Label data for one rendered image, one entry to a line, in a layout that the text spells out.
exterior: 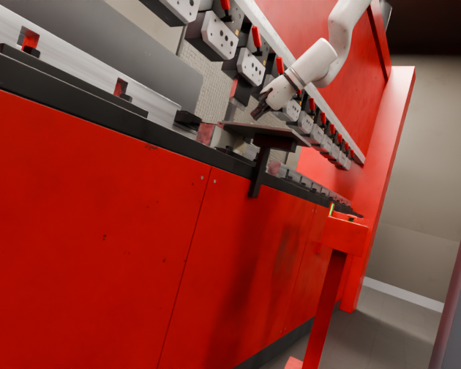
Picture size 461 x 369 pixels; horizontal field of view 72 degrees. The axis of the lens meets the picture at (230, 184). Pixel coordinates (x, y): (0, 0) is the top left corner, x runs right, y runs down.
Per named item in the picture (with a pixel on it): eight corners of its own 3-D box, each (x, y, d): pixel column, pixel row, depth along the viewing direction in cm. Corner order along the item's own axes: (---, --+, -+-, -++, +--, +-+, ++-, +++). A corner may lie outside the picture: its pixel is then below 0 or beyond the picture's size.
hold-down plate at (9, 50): (-2, 60, 48) (4, 42, 48) (-16, 61, 51) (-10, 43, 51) (145, 124, 73) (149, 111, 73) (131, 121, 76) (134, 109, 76)
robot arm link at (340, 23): (359, 13, 112) (309, 86, 116) (346, -22, 100) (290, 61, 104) (382, 17, 106) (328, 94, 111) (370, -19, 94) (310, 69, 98)
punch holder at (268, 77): (265, 93, 122) (276, 53, 122) (247, 92, 126) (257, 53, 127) (281, 107, 134) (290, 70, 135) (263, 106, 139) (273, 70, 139)
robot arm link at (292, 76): (295, 74, 112) (289, 80, 113) (287, 62, 104) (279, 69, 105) (309, 89, 108) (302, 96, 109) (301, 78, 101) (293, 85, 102)
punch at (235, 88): (232, 102, 111) (238, 76, 111) (227, 101, 112) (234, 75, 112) (245, 111, 119) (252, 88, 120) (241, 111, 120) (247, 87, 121)
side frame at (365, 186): (350, 313, 280) (415, 66, 284) (267, 278, 326) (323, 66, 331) (355, 309, 301) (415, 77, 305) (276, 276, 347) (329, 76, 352)
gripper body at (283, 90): (292, 80, 113) (268, 102, 116) (281, 66, 104) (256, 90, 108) (304, 94, 109) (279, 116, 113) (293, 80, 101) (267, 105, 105)
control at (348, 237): (361, 258, 120) (373, 211, 120) (319, 244, 126) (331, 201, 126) (360, 252, 138) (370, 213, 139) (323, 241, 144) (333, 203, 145)
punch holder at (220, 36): (205, 36, 88) (220, -20, 89) (182, 38, 93) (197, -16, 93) (232, 62, 101) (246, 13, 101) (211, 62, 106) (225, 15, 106)
